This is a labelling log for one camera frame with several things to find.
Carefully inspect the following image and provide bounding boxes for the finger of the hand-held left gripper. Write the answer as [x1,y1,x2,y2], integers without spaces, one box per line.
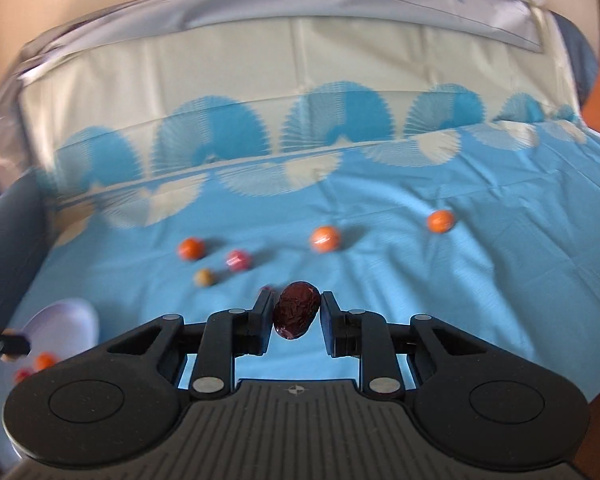
[0,331,32,360]

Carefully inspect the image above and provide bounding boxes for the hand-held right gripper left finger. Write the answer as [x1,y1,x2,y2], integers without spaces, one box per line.
[99,290,276,401]

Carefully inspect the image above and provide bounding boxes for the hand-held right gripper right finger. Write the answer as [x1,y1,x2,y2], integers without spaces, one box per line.
[320,291,501,397]

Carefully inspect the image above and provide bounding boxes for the dark red dried date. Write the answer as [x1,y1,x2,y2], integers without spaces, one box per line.
[272,281,322,339]

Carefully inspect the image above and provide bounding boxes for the pale lavender plate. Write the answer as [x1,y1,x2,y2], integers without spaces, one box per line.
[0,298,101,386]

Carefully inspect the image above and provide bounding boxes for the plastic orange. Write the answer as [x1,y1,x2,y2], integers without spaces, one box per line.
[427,209,455,235]
[310,226,341,254]

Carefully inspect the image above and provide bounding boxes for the blue fan-print cloth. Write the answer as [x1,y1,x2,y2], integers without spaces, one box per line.
[0,14,600,466]

